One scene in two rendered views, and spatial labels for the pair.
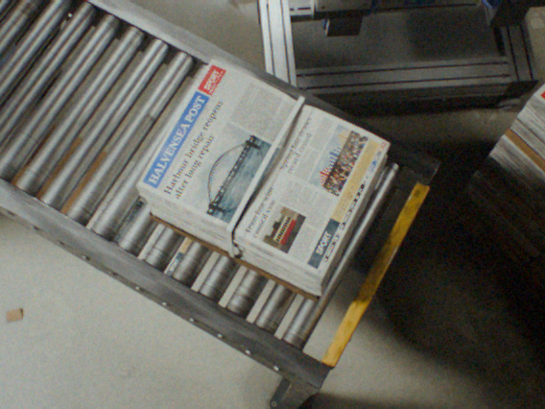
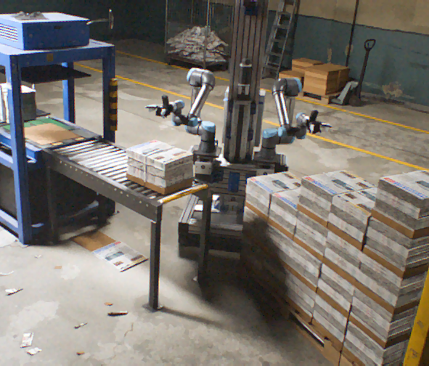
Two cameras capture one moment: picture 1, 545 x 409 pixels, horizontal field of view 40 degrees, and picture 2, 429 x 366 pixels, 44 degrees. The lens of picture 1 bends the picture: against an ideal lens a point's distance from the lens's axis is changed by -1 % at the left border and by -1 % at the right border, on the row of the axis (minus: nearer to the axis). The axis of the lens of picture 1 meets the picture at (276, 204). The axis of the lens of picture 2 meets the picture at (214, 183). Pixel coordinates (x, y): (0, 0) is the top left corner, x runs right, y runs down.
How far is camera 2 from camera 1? 3.04 m
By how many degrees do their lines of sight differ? 49
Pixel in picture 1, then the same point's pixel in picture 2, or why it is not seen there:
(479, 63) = not seen: hidden behind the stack
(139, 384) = (95, 291)
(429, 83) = (237, 228)
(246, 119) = (158, 146)
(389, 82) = (223, 226)
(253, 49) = not seen: hidden behind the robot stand
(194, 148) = (143, 147)
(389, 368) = (197, 306)
